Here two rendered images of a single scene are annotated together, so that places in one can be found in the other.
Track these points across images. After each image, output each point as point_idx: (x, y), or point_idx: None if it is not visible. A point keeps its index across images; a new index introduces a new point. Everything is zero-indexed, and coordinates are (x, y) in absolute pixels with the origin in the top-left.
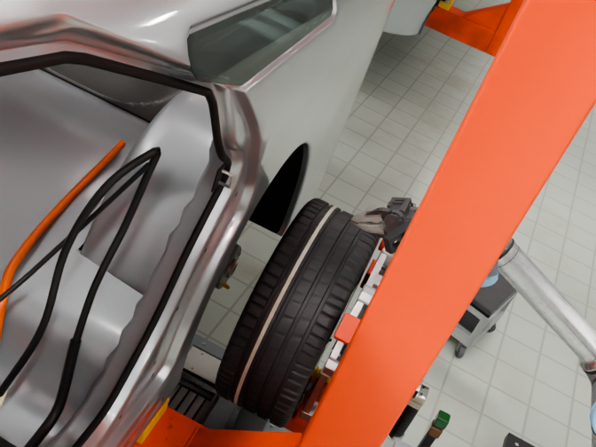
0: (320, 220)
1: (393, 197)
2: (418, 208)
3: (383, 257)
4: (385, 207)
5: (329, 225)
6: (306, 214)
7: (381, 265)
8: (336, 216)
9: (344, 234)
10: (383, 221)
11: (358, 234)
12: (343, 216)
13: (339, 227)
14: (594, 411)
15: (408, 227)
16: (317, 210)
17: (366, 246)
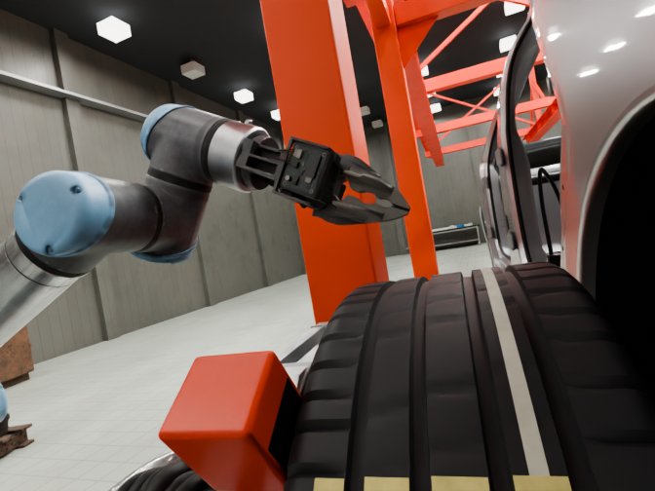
0: (494, 270)
1: (327, 146)
2: (345, 60)
3: (306, 358)
4: (346, 154)
5: (467, 282)
6: (539, 263)
7: (314, 347)
8: (468, 304)
9: (420, 283)
10: (344, 181)
11: (385, 297)
12: (446, 303)
13: (440, 279)
14: (1, 395)
15: (347, 84)
16: (524, 276)
17: (362, 285)
